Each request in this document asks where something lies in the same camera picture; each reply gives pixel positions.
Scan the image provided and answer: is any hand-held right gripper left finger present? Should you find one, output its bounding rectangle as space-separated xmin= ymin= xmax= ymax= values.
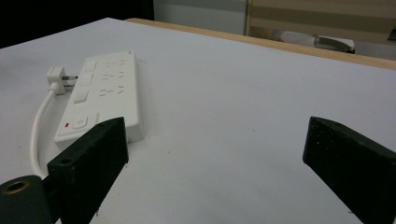
xmin=47 ymin=116 xmax=130 ymax=224

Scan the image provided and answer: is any white power strip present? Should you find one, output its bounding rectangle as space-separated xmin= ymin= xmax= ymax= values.
xmin=53 ymin=50 xmax=146 ymax=151

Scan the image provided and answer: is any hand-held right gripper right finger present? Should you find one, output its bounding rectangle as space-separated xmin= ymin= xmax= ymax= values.
xmin=302 ymin=116 xmax=396 ymax=224

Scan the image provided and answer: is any white plug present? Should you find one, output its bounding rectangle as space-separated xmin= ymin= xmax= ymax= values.
xmin=46 ymin=66 xmax=79 ymax=95

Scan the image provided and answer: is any white power cable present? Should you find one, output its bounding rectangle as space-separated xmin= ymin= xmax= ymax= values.
xmin=29 ymin=88 xmax=58 ymax=179

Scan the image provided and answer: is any white chair base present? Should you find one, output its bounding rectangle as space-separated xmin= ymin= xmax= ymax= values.
xmin=272 ymin=30 xmax=356 ymax=54

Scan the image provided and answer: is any wooden slatted panel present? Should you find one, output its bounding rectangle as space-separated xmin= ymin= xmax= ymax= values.
xmin=244 ymin=0 xmax=396 ymax=47

